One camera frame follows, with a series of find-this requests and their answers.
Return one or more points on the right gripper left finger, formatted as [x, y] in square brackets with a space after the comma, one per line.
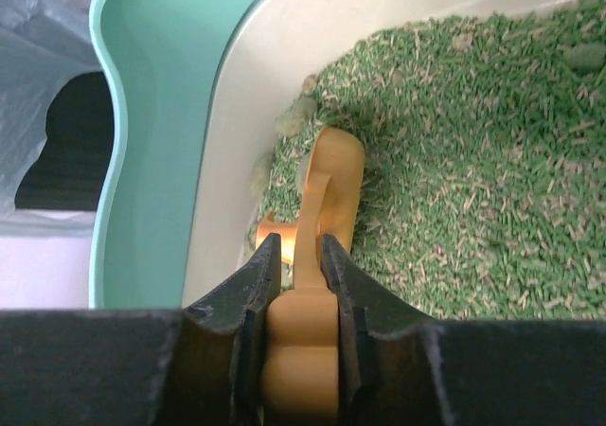
[224, 341]

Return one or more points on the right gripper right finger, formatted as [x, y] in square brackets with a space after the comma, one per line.
[386, 377]

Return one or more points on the orange litter scoop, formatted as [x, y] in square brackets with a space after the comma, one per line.
[300, 376]

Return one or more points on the teal litter box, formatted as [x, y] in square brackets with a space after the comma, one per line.
[196, 86]

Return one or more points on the green cat litter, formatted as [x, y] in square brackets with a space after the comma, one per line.
[484, 185]

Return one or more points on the black trash bin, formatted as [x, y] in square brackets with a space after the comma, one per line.
[72, 166]

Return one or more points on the blue plastic bin liner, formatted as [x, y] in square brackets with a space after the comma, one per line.
[44, 45]

